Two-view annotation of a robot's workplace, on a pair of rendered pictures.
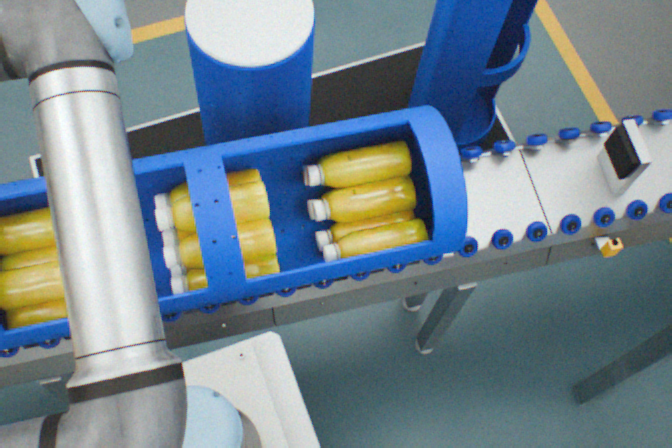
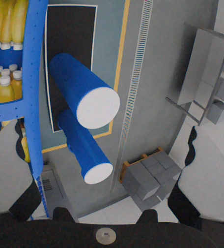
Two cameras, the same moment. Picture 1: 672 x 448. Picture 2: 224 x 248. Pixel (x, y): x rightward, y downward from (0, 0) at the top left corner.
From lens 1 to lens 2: 1.04 m
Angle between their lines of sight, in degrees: 27
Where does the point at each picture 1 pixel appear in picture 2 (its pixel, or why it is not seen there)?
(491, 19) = (78, 157)
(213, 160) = (21, 113)
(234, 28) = (95, 104)
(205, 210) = not seen: outside the picture
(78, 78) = not seen: outside the picture
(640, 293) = not seen: hidden behind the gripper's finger
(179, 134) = (86, 47)
